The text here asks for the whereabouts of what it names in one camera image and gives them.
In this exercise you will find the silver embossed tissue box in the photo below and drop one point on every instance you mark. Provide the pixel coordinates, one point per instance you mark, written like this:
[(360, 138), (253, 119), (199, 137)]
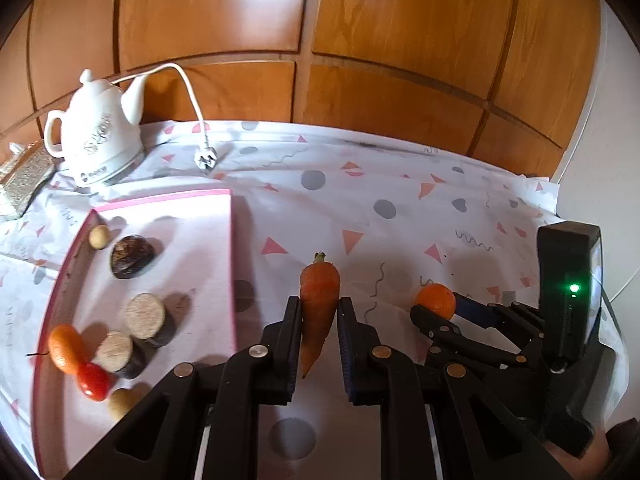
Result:
[(25, 180)]

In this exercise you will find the white floral ceramic kettle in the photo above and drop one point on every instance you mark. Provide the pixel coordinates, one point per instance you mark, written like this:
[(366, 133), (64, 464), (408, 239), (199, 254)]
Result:
[(95, 130)]

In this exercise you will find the pink-rimmed tray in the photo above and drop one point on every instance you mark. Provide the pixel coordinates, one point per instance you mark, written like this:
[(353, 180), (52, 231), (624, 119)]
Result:
[(200, 260)]

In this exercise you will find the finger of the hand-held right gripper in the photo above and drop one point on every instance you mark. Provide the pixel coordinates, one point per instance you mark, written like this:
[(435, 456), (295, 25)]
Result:
[(475, 311), (435, 327)]

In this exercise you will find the red tomato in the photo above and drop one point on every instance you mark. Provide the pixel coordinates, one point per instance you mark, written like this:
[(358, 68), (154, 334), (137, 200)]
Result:
[(92, 384)]

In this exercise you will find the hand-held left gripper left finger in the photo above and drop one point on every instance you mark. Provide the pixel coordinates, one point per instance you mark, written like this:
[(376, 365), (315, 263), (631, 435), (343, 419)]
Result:
[(295, 345)]

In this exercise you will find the large orange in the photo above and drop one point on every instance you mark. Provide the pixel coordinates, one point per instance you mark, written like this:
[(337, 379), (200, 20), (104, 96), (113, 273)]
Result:
[(65, 349)]

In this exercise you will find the person's right hand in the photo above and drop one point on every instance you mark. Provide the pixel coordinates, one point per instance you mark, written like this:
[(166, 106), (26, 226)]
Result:
[(585, 460)]

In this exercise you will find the white tissue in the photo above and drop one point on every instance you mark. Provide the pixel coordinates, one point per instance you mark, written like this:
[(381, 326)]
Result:
[(17, 149)]

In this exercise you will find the white patterned tablecloth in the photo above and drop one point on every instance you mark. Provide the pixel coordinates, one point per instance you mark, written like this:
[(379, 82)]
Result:
[(390, 240)]

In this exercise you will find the orange carrot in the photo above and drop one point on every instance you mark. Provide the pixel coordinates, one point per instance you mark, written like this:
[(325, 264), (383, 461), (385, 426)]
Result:
[(320, 305)]

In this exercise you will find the silver kettle base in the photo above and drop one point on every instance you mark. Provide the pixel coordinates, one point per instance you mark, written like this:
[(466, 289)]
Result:
[(107, 177)]

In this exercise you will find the small orange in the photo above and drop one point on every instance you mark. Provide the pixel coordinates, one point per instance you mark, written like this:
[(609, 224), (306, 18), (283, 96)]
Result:
[(437, 300)]

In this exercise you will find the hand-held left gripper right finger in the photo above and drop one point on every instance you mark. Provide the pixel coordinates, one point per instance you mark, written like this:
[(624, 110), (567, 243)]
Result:
[(345, 355)]

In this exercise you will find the small beige round fruit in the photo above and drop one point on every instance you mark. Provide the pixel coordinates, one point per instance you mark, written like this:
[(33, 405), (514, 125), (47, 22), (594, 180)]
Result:
[(122, 402), (98, 236)]

